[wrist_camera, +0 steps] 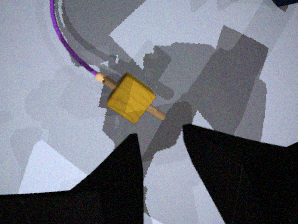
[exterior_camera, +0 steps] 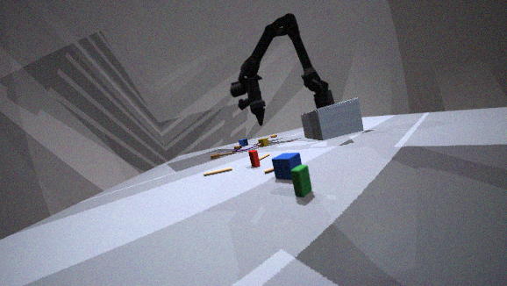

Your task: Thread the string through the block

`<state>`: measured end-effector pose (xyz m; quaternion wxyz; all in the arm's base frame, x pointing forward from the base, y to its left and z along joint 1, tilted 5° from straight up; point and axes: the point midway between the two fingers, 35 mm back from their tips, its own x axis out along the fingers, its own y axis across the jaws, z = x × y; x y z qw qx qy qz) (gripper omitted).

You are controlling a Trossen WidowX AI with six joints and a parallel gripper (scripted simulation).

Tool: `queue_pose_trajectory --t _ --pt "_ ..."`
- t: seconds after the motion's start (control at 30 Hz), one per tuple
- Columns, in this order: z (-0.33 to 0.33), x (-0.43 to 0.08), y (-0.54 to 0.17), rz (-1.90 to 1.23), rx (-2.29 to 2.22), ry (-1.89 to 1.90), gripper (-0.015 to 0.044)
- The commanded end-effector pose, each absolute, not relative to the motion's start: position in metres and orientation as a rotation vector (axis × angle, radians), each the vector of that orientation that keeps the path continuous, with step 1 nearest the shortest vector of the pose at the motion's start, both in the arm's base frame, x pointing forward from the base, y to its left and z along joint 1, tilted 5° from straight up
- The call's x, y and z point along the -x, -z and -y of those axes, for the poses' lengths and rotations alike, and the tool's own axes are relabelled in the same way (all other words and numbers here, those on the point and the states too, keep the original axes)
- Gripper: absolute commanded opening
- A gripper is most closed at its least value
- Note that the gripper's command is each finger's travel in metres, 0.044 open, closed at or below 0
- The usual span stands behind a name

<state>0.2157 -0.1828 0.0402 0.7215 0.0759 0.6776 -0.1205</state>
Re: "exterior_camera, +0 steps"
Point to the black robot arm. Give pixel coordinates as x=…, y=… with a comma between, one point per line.
x=249, y=68

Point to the green rectangular block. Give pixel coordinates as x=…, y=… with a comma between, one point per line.
x=301, y=180

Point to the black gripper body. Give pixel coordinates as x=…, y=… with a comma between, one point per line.
x=256, y=99

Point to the yellow wooden block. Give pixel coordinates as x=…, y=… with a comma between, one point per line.
x=264, y=142

